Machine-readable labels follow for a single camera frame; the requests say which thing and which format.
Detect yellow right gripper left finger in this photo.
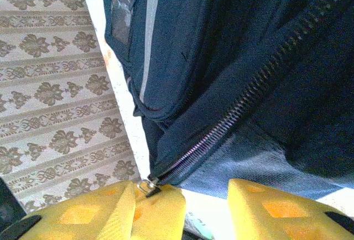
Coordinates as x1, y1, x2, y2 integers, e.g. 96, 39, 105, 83
5, 180, 186, 240

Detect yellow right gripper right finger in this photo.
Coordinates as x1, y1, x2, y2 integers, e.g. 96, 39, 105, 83
228, 179, 354, 240

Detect navy blue student backpack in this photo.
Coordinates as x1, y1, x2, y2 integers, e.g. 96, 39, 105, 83
101, 0, 354, 201

